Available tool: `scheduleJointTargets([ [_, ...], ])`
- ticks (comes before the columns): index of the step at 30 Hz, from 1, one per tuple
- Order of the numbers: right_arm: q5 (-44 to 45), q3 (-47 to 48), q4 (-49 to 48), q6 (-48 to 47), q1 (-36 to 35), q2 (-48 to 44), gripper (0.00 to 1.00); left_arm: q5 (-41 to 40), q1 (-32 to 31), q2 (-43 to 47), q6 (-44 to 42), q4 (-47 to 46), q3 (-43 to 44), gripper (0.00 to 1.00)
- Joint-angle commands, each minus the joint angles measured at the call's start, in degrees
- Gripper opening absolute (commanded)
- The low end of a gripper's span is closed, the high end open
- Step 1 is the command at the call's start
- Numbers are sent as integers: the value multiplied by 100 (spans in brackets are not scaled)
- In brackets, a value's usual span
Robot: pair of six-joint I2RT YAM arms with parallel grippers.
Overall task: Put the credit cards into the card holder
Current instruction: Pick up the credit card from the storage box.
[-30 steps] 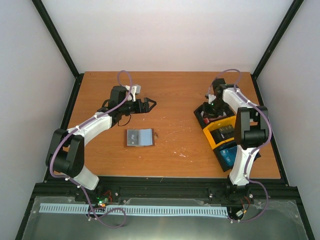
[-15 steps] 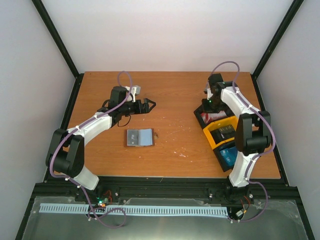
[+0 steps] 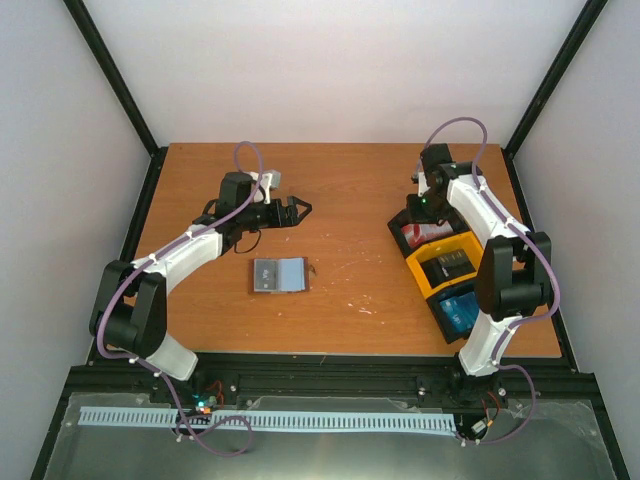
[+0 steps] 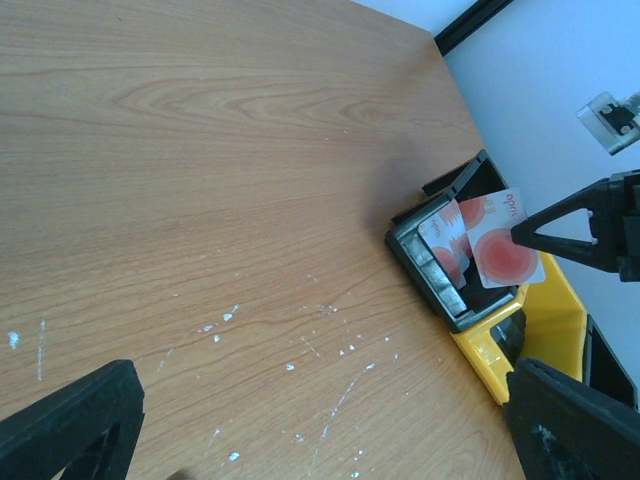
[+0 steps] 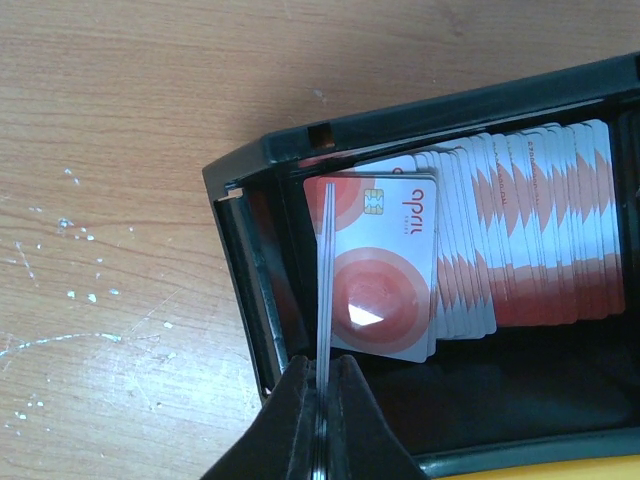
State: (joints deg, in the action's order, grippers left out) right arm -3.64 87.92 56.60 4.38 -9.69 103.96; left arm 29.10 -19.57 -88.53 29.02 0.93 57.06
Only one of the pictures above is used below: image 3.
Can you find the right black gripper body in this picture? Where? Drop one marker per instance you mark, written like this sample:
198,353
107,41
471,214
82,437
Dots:
429,210

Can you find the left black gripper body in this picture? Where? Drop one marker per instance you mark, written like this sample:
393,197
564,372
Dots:
264,222

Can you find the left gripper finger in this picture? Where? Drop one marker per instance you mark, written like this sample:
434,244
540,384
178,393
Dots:
295,201
300,212

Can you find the brown leather card holder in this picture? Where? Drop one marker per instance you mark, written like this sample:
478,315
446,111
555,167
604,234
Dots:
294,275

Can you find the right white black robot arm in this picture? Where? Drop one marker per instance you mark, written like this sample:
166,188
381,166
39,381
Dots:
480,271

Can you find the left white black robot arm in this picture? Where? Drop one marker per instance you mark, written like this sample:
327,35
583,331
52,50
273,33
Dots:
129,318

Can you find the red white credit card stack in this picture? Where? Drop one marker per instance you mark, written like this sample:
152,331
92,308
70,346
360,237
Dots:
417,234

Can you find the black yellow card tray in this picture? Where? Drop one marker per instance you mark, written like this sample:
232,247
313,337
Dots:
462,238

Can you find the left controller board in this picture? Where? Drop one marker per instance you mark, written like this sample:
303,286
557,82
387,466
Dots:
210,399

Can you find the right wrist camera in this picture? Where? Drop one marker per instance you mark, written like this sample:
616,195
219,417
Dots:
420,179

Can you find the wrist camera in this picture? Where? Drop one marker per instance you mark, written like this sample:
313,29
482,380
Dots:
420,179
270,180

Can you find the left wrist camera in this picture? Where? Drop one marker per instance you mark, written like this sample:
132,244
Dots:
270,180

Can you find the left black frame post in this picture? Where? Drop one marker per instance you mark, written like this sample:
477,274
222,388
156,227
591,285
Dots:
89,31

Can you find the black frame post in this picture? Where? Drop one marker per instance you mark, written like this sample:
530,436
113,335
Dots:
571,45
89,31

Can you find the black aluminium frame rail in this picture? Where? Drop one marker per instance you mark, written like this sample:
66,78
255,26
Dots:
427,382

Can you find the right black frame post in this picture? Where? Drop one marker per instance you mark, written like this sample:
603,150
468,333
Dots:
571,45

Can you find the light blue cable duct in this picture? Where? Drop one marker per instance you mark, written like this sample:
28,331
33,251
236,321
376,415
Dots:
275,421

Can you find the metal base plate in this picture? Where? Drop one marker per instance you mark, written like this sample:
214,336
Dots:
546,440

